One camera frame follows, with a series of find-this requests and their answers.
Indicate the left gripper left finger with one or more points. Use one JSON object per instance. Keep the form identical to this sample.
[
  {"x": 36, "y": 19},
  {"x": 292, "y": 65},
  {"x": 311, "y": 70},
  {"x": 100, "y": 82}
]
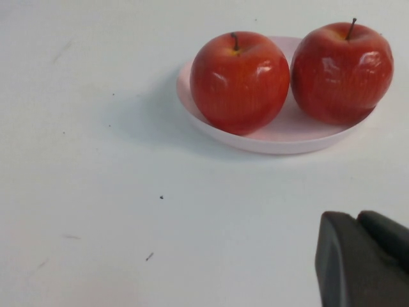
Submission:
[{"x": 348, "y": 272}]

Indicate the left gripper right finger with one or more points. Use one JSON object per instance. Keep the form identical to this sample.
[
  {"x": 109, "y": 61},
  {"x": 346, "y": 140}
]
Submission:
[{"x": 390, "y": 240}]

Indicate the pink round plate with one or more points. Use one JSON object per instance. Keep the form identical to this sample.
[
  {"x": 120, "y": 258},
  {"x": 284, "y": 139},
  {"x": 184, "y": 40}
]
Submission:
[{"x": 281, "y": 140}]

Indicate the red apple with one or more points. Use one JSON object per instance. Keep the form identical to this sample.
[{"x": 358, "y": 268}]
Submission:
[
  {"x": 342, "y": 80},
  {"x": 239, "y": 89}
]

